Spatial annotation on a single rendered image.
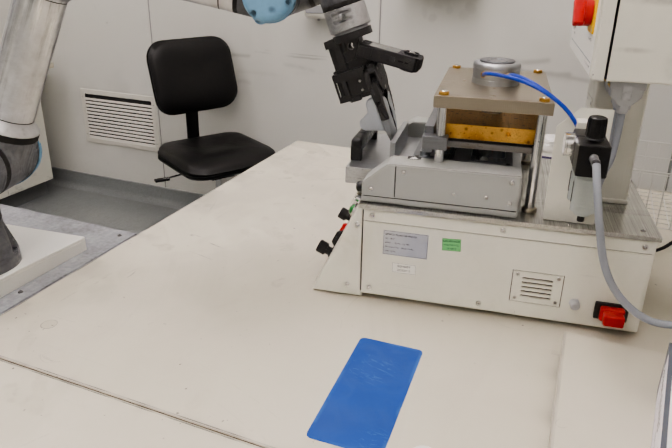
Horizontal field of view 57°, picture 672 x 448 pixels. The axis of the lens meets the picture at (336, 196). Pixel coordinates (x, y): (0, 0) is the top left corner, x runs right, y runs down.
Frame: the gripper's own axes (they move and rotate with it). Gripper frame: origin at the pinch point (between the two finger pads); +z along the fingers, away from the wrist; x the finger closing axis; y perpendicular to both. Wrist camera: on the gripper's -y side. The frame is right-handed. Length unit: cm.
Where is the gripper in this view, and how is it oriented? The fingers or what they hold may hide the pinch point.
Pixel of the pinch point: (395, 134)
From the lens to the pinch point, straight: 114.5
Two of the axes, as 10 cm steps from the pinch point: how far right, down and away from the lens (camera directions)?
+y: -9.1, 2.2, 3.4
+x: -2.5, 3.5, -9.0
